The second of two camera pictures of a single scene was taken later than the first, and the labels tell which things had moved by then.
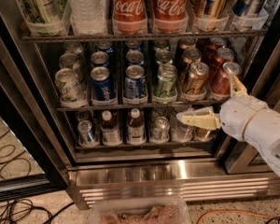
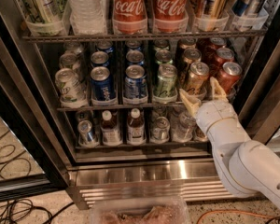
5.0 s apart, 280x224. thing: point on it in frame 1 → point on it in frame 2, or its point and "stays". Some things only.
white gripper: (239, 117) → (215, 116)
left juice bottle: (110, 134) stays
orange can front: (197, 80) stays
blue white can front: (135, 85) stays
